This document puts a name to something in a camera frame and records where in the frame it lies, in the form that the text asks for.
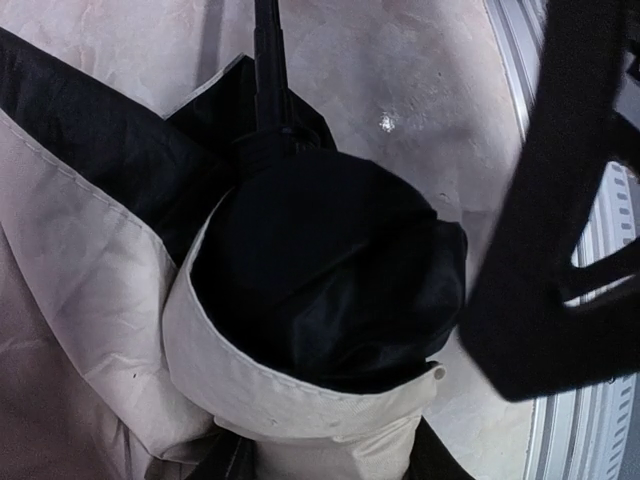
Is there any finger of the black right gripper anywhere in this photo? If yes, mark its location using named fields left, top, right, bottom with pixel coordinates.
left=459, top=1, right=639, bottom=402

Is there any beige folding umbrella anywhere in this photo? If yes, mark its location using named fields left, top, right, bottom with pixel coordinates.
left=1, top=1, right=467, bottom=479

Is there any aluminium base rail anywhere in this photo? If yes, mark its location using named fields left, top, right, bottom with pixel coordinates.
left=489, top=1, right=639, bottom=479

